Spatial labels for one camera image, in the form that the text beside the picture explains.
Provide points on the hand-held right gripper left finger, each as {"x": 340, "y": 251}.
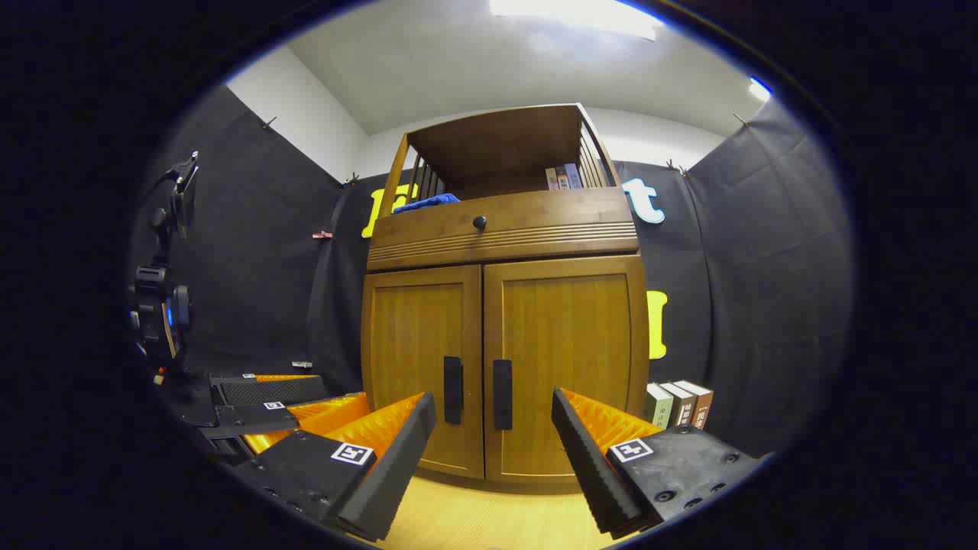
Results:
{"x": 397, "y": 458}

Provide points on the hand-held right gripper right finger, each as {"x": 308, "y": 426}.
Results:
{"x": 584, "y": 458}

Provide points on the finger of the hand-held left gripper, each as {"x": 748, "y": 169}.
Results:
{"x": 252, "y": 418}
{"x": 267, "y": 391}

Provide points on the wooden shoe cabinet door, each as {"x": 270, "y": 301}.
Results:
{"x": 412, "y": 344}
{"x": 569, "y": 344}

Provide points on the wooden double-door shoe cabinet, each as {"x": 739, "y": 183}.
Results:
{"x": 497, "y": 145}

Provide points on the wooden cabinet drawer with knob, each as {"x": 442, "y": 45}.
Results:
{"x": 550, "y": 225}

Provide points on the green hardcover book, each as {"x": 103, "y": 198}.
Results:
{"x": 657, "y": 405}

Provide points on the dark brown hardcover book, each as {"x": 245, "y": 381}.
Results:
{"x": 681, "y": 409}

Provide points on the black backdrop cloth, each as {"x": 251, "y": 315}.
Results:
{"x": 252, "y": 252}

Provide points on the reddish brown hardcover book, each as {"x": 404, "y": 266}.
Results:
{"x": 703, "y": 403}

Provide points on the blue cloth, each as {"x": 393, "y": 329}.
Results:
{"x": 424, "y": 203}

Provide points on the beige upright book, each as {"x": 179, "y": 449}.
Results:
{"x": 552, "y": 180}

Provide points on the reddish upright book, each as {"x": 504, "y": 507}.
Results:
{"x": 563, "y": 179}

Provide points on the grey blue upright book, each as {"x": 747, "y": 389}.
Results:
{"x": 574, "y": 176}

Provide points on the small ceiling light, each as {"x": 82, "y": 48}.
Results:
{"x": 759, "y": 90}

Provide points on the long ceiling light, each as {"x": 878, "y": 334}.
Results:
{"x": 581, "y": 14}

